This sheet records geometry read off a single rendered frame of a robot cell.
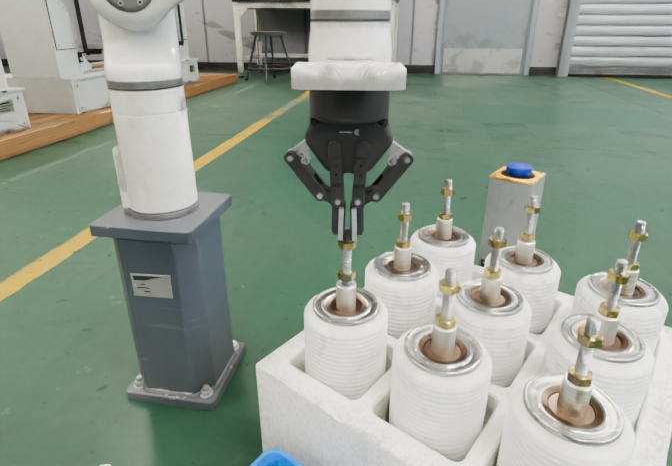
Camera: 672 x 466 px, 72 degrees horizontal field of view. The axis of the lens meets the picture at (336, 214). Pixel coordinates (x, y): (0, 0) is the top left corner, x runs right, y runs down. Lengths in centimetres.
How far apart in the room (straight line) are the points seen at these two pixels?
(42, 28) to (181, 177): 234
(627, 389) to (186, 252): 53
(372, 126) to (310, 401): 29
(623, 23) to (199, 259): 541
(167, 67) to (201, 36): 543
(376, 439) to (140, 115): 46
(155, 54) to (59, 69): 229
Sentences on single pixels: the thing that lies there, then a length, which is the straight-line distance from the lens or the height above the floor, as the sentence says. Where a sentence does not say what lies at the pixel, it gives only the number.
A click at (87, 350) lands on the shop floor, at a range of 98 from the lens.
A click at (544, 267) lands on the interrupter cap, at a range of 66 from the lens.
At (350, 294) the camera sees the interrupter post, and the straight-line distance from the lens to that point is 51.
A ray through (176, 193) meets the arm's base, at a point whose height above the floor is 34.
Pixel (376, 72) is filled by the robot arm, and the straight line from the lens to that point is 37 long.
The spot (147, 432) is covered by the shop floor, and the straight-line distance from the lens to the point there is 79.
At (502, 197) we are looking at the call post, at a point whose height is 28.
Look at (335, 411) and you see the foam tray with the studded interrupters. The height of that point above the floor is 18.
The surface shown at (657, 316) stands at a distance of 64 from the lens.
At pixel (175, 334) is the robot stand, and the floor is 13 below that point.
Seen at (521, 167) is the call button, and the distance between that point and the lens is 81.
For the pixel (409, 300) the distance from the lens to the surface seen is 59.
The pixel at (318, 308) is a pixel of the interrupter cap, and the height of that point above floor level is 25.
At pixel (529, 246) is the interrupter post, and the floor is 28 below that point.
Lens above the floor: 55
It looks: 23 degrees down
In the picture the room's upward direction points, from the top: straight up
